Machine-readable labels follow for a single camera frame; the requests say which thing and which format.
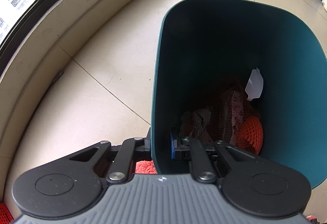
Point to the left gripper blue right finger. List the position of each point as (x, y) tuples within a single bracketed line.
[(191, 150)]

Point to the dark green trash bin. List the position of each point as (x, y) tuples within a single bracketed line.
[(207, 47)]

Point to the orange foam fruit net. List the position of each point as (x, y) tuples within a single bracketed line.
[(249, 136)]

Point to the white paper scrap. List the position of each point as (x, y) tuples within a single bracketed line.
[(254, 86)]

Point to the red fluffy slipper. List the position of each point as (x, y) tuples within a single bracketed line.
[(145, 167)]

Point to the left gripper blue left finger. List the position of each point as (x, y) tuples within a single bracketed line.
[(123, 158)]

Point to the red mesh net bag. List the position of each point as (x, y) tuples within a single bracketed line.
[(220, 121)]

